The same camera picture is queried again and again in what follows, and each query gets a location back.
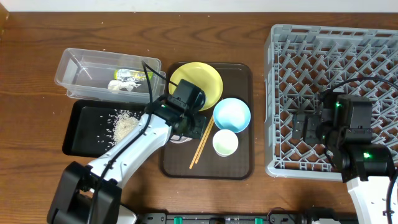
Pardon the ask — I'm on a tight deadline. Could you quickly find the wooden chopstick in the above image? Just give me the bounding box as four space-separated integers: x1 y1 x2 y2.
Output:
194 118 215 165
188 115 215 170

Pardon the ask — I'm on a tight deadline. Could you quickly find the small white green cup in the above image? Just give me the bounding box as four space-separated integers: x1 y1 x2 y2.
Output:
212 129 239 157

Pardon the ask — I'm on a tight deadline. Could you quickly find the light blue bowl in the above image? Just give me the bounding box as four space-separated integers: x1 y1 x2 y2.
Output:
213 98 251 133

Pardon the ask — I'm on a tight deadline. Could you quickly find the green snack wrapper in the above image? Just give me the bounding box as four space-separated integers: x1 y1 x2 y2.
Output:
114 69 153 82

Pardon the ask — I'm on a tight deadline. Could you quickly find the white tissue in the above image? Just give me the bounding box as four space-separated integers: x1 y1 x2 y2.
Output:
108 80 141 91

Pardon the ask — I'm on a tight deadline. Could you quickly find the rice pile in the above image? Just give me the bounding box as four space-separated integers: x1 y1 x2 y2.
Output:
96 109 141 151

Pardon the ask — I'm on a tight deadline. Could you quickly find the white bowl with rice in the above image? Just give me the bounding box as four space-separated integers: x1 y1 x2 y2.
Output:
169 135 192 144

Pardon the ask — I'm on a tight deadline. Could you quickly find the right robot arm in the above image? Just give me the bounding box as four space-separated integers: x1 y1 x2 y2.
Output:
292 90 397 223

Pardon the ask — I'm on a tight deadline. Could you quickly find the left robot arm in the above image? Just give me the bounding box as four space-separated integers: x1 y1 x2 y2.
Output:
47 79 206 223

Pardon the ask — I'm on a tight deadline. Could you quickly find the grey plastic dishwasher rack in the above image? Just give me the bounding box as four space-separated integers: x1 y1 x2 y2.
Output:
264 24 397 181

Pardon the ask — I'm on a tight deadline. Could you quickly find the yellow round plate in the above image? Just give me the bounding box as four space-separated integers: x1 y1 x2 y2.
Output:
170 62 223 111

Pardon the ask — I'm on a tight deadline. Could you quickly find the dark brown serving tray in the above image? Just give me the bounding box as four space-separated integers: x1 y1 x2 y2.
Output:
159 63 254 180

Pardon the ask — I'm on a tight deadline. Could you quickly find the black plastic tray bin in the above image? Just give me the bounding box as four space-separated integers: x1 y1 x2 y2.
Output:
62 100 145 157

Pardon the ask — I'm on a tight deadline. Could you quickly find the clear plastic bin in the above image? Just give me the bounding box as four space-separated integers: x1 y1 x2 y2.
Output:
54 48 165 104

